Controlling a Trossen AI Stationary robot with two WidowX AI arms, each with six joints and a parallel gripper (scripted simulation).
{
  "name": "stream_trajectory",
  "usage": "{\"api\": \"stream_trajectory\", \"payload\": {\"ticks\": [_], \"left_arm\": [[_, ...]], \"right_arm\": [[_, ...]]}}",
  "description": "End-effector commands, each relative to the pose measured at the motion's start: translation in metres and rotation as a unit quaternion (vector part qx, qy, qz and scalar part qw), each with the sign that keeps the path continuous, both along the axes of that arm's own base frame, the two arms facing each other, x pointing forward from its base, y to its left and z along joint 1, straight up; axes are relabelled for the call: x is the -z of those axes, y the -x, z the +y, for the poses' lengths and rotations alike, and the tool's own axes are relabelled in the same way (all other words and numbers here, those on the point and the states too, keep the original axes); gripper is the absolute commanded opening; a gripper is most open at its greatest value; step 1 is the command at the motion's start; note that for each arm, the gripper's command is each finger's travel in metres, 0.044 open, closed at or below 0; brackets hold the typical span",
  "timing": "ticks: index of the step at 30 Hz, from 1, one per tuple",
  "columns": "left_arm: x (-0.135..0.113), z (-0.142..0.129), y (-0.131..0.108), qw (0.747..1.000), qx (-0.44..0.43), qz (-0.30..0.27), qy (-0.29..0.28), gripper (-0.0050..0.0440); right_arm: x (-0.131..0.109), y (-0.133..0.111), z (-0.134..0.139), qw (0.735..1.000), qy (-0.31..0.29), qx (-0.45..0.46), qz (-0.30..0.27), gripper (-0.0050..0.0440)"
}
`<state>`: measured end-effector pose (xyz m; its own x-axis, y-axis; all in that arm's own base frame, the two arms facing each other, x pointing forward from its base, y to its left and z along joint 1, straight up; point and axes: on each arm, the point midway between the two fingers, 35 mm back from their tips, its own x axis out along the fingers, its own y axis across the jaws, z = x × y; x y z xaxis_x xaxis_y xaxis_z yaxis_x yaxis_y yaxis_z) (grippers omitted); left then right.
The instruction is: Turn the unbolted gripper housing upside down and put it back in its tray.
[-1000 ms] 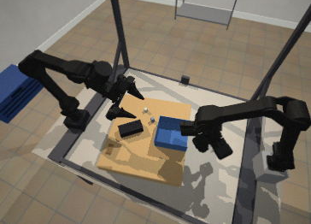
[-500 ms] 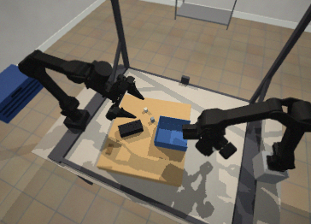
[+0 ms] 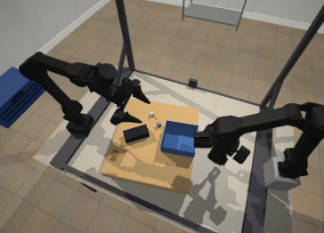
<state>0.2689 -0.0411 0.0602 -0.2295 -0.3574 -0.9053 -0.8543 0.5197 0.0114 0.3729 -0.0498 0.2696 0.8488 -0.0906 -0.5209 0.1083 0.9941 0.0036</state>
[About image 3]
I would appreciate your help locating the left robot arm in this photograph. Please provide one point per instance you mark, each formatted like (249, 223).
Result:
(231, 128)

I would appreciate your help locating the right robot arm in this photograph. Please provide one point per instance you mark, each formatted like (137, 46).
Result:
(35, 69)

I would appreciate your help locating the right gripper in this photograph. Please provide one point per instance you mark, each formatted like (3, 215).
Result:
(120, 115)

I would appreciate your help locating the blue open tray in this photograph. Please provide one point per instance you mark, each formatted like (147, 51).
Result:
(178, 139)

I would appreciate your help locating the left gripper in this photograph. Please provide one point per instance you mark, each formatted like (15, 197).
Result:
(241, 154)

